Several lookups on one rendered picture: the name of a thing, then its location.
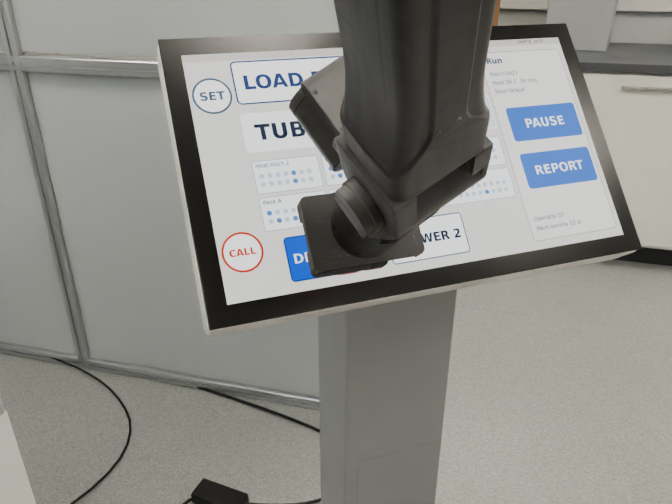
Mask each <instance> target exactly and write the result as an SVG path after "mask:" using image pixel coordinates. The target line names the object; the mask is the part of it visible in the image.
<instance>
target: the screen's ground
mask: <svg viewBox="0 0 672 504"><path fill-rule="evenodd" d="M342 55H343V49H342V48H325V49H304V50H283V51H262V52H242V53H221V54H200V55H181V58H182V64H183V69H184V74H185V80H186V85H187V91H188V96H189V101H190V107H191V112H192V118H193V123H194V128H195V134H196V139H197V145H198V150H199V155H200V161H201V166H202V172H203V177H204V182H205V188H206V193H207V198H208V204H209V209H210V215H211V220H212V225H213V231H214V236H215V242H216V247H217V252H218V258H219V263H220V269H221V274H222V279H223V285H224V290H225V296H226V301H227V305H230V304H236V303H242V302H247V301H253V300H258V299H264V298H270V297H275V296H281V295H287V294H292V293H298V292H303V291H309V290H315V289H320V288H326V287H332V286H337V285H343V284H349V283H354V282H360V281H365V280H371V279H377V278H382V277H388V276H394V275H399V274H405V273H410V272H416V271H422V270H427V269H433V268H439V267H444V266H450V265H455V264H461V263H467V262H472V261H478V260H484V259H489V258H495V257H501V256H506V255H512V254H517V253H523V252H529V251H534V250H540V249H546V248H551V247H557V246H562V245H568V244H574V243H579V242H585V241H591V240H596V239H602V238H607V237H613V236H619V235H624V234H623V231H622V228H621V225H620V222H619V219H618V216H617V213H616V210H615V207H614V204H613V201H612V198H611V195H610V192H609V189H608V186H607V183H606V180H605V177H604V174H603V171H602V168H601V165H600V162H599V159H598V156H597V153H596V150H595V147H594V144H593V141H592V138H591V135H590V132H589V129H588V126H587V123H586V120H585V117H584V114H583V111H582V108H581V105H580V102H579V99H578V96H577V93H576V90H575V87H574V84H573V81H572V78H571V75H570V72H569V69H568V66H567V63H566V60H565V57H564V54H563V51H562V48H561V45H560V42H559V39H558V37H554V38H533V39H512V40H492V41H490V42H489V48H488V54H487V60H486V67H485V78H484V85H485V87H484V95H486V94H487V95H488V98H489V102H490V105H491V108H492V112H493V115H494V118H495V122H496V125H497V128H491V129H488V130H487V134H486V135H495V134H499V135H500V138H501V142H502V145H503V148H504V152H505V155H506V158H507V162H508V165H509V168H510V172H511V175H512V178H513V182H514V185H515V188H516V192H517V195H518V198H511V199H504V200H498V201H491V202H484V203H477V204H470V205H463V206H456V207H449V208H442V209H439V210H438V212H437V213H436V214H434V215H437V214H444V213H451V212H458V211H461V214H462V218H463V222H464V225H465V229H466V232H467V236H468V240H469V243H470V247H471V250H472V252H471V253H465V254H460V255H454V256H448V257H442V258H436V259H430V260H425V261H419V262H413V263H407V264H401V265H396V266H393V264H392V260H389V261H388V263H387V265H385V266H384V267H382V268H379V269H373V270H367V271H361V272H357V273H351V274H345V275H338V276H332V277H326V278H320V279H314V280H309V281H303V282H297V283H291V279H290V274H289V269H288V265H287V260H286V255H285V250H284V245H283V241H282V237H288V236H294V235H301V234H305V233H304V229H296V230H289V231H282V232H275V233H268V234H263V229H262V224H261V219H260V214H259V209H258V204H257V199H256V194H255V189H254V184H253V179H252V175H251V170H250V165H249V160H255V159H265V158H274V157H284V156H294V155H303V154H313V153H320V151H319V150H318V149H317V147H316V146H315V144H314V143H313V141H312V140H311V139H310V137H309V136H308V134H307V133H306V132H305V130H304V129H303V127H302V126H301V124H300V123H299V122H298V120H297V119H296V117H295V116H294V114H293V113H292V112H291V110H290V109H289V104H290V102H278V103H265V104H252V105H238V106H237V101H236V96H235V91H234V86H233V81H232V76H231V71H230V66H229V61H246V60H265V59H284V58H304V57H323V56H342ZM218 76H230V81H231V86H232V91H233V95H234V100H235V105H236V110H237V114H225V115H212V116H199V117H194V112H193V107H192V101H191V96H190V91H189V85H188V80H187V78H201V77H218ZM566 102H573V104H574V107H575V110H576V113H577V116H578V119H579V122H580V125H581V128H582V131H583V134H584V135H577V136H568V137H559V138H550V139H541V140H532V141H523V142H515V140H514V137H513V134H512V130H511V127H510V124H509V121H508V117H507V114H506V111H505V108H510V107H521V106H533V105H544V104H555V103H566ZM583 146H588V149H589V152H590V155H591V158H592V161H593V164H594V167H595V170H596V173H597V176H598V179H599V180H595V181H587V182H580V183H573V184H566V185H559V186H552V187H545V188H537V189H530V190H529V186H528V183H527V180H526V176H525V173H524V170H523V167H522V163H521V160H520V157H519V154H523V153H532V152H540V151H549V150H557V149H566V148H574V147H583ZM255 228H260V229H261V234H262V239H263V243H264V248H265V253H266V258H267V263H268V268H269V270H266V271H260V272H254V273H248V274H242V275H236V276H229V277H224V273H223V268H222V262H221V257H220V252H219V246H218V241H217V236H216V234H220V233H227V232H234V231H241V230H248V229H255Z"/></svg>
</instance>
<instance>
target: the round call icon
mask: <svg viewBox="0 0 672 504"><path fill-rule="evenodd" d="M216 236H217V241H218V246H219V252H220V257H221V262H222V268H223V273H224V277H229V276H236V275H242V274H248V273H254V272H260V271H266V270H269V268H268V263H267V258H266V253H265V248H264V243H263V239H262V234H261V229H260V228H255V229H248V230H241V231H234V232H227V233H220V234H216Z"/></svg>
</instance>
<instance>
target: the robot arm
mask: <svg viewBox="0 0 672 504"><path fill-rule="evenodd" d="M496 1H497V0H334V6H335V11H336V16H337V22H338V27H339V33H340V38H341V43H342V49H343V55H342V56H341V57H339V58H338V59H336V60H335V61H333V62H332V63H330V64H329V65H327V66H325V67H324V68H322V69H321V70H319V71H318V72H316V73H315V74H313V75H312V76H310V77H309V78H307V79H306V80H304V81H303V82H301V83H300V86H301V88H300V89H299V90H298V91H297V93H296V94H295V95H294V96H293V98H292V99H291V101H290V104H289V109H290V110H291V112H292V113H293V114H294V116H295V117H296V119H297V120H298V122H299V123H300V124H301V126H302V127H303V129H304V130H305V132H306V133H307V134H308V136H309V137H310V139H311V140H312V141H313V143H314V144H315V146H316V147H317V149H318V150H319V151H320V153H321V154H322V156H323V157H324V159H325V160H326V161H327V163H328V164H329V166H330V167H331V168H332V170H333V171H334V172H338V171H341V170H343V172H344V174H345V177H346V179H347V180H346V181H345V182H343V183H342V187H341V188H339V189H338V190H336V192H335V193H329V194H321V195H313V196H305V197H302V198H301V200H300V201H299V203H298V205H297V211H298V215H299V220H300V223H302V224H303V229H304V233H305V238H306V243H307V248H308V252H307V258H308V263H309V268H310V273H311V275H312V276H313V277H315V278H320V277H326V276H332V275H345V274H351V273H357V272H359V271H362V270H365V271H367V270H373V269H379V268H382V267H384V266H385V265H387V263H388V261H389V260H395V259H401V258H407V257H413V256H415V257H417V256H419V255H420V254H422V253H423V252H424V249H425V248H424V243H423V239H422V236H421V232H420V228H419V226H420V225H421V224H422V223H424V222H425V221H426V220H428V219H429V218H430V217H432V216H433V215H434V214H436V213H437V212H438V210H439V209H440V208H442V207H443V206H444V205H446V204H447V203H449V202H450V201H452V200H453V199H455V198H456V197H457V196H459V195H460V194H462V193H463V192H465V191H466V190H467V189H469V188H470V187H472V186H473V185H475V184H476V183H478V182H479V181H480V180H482V179H483V178H484V177H485V176H486V174H487V169H488V165H489V161H490V157H491V152H492V148H493V143H492V142H491V140H490V139H489V138H488V137H487V136H486V134H487V130H488V125H489V120H490V111H489V109H488V107H487V106H486V103H485V95H484V78H485V67H486V60H487V54H488V48H489V42H490V36H491V30H492V24H493V18H494V12H495V7H496Z"/></svg>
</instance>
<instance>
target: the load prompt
mask: <svg viewBox="0 0 672 504"><path fill-rule="evenodd" d="M339 57H341V56H323V57H304V58H284V59H265V60H246V61H229V66H230V71H231V76H232V81H233V86H234V91H235V96H236V101H237V106H238V105H252V104H265V103H278V102H290V101H291V99H292V98H293V96H294V95H295V94H296V93H297V91H298V90H299V89H300V88H301V86H300V83H301V82H303V81H304V80H306V79H307V78H309V77H310V76H312V75H313V74H315V73H316V72H318V71H319V70H321V69H322V68H324V67H325V66H327V65H329V64H330V63H332V62H333V61H335V60H336V59H338V58H339Z"/></svg>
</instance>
